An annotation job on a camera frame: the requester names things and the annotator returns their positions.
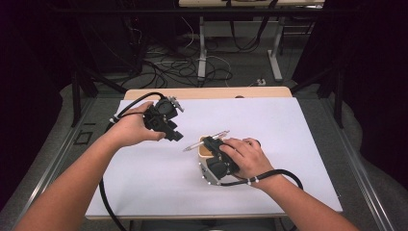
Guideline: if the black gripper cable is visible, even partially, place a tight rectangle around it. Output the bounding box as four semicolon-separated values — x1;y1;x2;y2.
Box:
220;168;304;191
98;91;167;231

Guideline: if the white table sheet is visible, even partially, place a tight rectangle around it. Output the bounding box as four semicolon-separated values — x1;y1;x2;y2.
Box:
85;97;344;218

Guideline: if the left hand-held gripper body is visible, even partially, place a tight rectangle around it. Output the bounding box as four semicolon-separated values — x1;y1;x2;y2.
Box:
142;95;186;133

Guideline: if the clear pen with white grip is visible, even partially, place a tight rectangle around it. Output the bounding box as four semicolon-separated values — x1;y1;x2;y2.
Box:
182;129;231;153

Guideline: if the desk with white legs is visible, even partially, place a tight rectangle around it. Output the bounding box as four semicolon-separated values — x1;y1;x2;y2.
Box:
177;0;325;82

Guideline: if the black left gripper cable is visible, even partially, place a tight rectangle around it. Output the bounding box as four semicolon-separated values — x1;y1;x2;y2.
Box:
98;91;167;231

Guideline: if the tangle of floor cables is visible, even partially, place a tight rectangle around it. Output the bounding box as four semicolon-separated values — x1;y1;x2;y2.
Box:
128;15;268;90

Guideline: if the light wooden table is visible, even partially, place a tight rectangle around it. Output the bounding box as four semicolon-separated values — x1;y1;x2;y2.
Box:
86;86;344;221

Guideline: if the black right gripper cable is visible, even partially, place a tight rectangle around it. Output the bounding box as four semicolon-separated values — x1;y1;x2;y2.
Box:
220;168;304;191

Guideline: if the person's right hand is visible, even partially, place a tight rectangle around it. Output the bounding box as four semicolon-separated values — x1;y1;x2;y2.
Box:
219;137;275;181

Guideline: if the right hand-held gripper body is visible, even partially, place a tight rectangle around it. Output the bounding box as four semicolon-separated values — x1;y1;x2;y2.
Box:
206;143;241;181

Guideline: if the black metal stand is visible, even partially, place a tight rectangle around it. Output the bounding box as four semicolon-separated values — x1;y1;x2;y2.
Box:
70;66;128;128

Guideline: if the person's left hand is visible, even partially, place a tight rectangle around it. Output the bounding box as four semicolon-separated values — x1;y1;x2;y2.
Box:
109;101;166;148

